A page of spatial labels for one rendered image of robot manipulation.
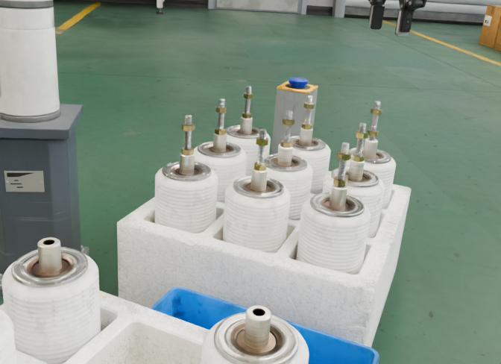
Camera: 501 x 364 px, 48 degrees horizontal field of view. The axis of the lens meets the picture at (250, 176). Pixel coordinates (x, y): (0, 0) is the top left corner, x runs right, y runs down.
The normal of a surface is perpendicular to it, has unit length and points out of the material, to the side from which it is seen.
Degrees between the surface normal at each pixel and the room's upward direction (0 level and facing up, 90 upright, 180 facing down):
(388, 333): 0
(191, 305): 88
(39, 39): 90
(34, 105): 90
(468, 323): 0
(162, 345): 90
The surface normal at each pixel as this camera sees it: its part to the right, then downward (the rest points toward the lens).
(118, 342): 0.91, 0.22
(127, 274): -0.37, 0.33
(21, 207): 0.11, 0.38
